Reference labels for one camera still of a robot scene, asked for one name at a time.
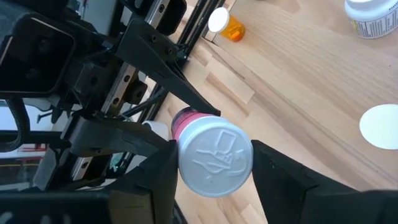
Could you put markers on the red medicine bottle white cap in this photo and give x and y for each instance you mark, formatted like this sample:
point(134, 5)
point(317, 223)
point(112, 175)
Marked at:
point(214, 155)

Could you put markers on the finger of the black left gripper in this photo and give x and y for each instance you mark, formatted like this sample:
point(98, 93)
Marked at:
point(155, 56)
point(105, 135)

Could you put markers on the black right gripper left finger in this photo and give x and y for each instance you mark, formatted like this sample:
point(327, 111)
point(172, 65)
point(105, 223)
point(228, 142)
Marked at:
point(158, 174)

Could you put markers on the white aspirin bottle green label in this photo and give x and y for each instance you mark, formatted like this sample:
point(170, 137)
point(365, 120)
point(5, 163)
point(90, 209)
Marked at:
point(373, 18)

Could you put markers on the amber pill bottle white cap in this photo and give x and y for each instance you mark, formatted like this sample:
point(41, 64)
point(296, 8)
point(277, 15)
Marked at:
point(231, 29)
point(381, 127)

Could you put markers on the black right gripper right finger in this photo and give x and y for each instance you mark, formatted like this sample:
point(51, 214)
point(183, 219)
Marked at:
point(289, 193)

